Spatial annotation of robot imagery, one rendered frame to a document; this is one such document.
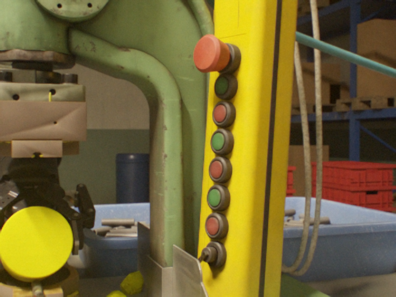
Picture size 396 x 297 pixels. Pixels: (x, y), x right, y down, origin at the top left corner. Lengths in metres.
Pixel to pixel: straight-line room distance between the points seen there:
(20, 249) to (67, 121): 0.13
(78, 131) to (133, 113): 8.50
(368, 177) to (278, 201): 3.80
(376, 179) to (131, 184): 3.96
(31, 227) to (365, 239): 0.60
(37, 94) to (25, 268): 0.17
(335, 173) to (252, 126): 3.91
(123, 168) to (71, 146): 6.98
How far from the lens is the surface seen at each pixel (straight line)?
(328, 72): 8.36
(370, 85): 6.85
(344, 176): 4.38
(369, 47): 6.91
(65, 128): 0.54
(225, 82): 0.59
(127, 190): 7.56
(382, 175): 4.48
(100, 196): 8.99
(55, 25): 0.59
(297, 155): 8.40
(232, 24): 0.62
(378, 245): 1.01
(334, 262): 0.98
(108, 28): 0.62
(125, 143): 9.01
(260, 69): 0.59
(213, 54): 0.57
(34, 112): 0.54
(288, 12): 0.63
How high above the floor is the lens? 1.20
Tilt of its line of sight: 1 degrees down
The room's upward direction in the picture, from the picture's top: straight up
